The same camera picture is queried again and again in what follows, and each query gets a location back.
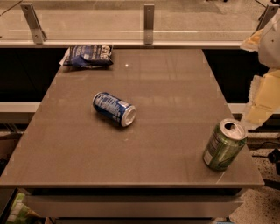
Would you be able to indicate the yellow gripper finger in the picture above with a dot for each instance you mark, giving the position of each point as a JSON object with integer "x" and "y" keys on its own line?
{"x": 263, "y": 100}
{"x": 251, "y": 44}

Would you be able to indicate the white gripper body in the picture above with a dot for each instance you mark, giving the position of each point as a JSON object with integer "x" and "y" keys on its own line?
{"x": 271, "y": 48}

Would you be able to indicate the blue pepsi can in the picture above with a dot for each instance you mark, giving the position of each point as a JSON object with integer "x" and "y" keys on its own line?
{"x": 114, "y": 108}

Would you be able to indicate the green soda can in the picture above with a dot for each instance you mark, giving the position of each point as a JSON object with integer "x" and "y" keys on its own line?
{"x": 227, "y": 140}

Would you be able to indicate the blue chip bag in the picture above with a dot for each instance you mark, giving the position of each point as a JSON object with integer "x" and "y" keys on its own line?
{"x": 88, "y": 56}

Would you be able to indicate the glass barrier panel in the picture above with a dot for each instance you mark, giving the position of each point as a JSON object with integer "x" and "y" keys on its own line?
{"x": 123, "y": 20}

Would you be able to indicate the grey table drawer front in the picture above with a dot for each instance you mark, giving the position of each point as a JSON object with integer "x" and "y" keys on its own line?
{"x": 133, "y": 206}

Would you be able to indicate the right metal rail bracket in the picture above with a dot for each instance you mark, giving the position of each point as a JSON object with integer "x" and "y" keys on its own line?
{"x": 269, "y": 12}

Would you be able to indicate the metal rail bracket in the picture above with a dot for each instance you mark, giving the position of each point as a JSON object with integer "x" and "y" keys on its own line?
{"x": 148, "y": 23}
{"x": 37, "y": 33}
{"x": 269, "y": 12}

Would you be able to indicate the middle metal rail bracket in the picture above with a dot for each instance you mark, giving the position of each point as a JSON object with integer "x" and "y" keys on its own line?
{"x": 148, "y": 23}

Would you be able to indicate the left metal rail bracket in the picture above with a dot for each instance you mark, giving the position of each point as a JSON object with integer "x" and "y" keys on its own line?
{"x": 37, "y": 33}

